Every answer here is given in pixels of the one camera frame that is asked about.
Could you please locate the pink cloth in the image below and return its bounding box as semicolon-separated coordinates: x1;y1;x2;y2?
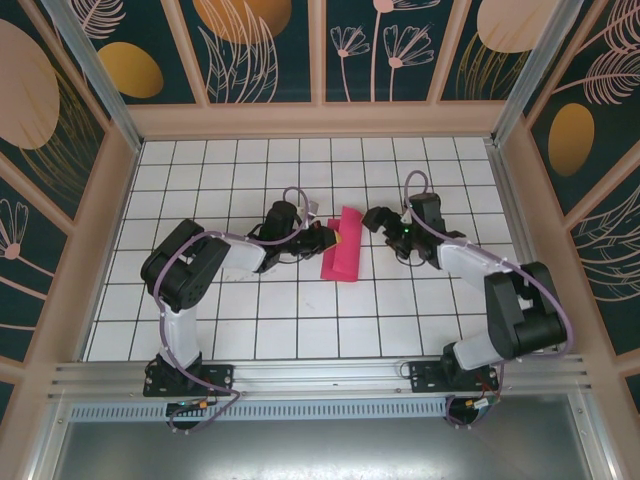
318;205;365;284

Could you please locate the grey metal sheet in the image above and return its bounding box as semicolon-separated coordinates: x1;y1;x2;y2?
29;394;616;480

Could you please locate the aluminium side rail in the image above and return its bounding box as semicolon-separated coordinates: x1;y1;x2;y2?
487;142;569;356

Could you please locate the long aluminium mounting rail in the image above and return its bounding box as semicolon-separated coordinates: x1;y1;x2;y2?
47;352;594;401

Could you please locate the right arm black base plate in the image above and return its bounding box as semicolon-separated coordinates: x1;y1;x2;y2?
408;359;501;394

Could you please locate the grey slotted cable duct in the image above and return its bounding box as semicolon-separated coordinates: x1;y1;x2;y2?
67;398;451;422

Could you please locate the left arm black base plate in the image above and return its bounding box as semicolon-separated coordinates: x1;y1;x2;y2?
143;362;236;399

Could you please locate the aluminium corner post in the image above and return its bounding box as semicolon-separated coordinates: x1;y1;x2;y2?
42;0;144;151
489;0;591;146

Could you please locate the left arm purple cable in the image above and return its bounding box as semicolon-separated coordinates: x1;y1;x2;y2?
155;187;321;437

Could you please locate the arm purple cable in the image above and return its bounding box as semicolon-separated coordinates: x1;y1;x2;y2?
155;187;321;437
399;170;575;431

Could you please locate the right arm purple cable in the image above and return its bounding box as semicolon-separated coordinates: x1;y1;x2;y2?
399;170;575;431

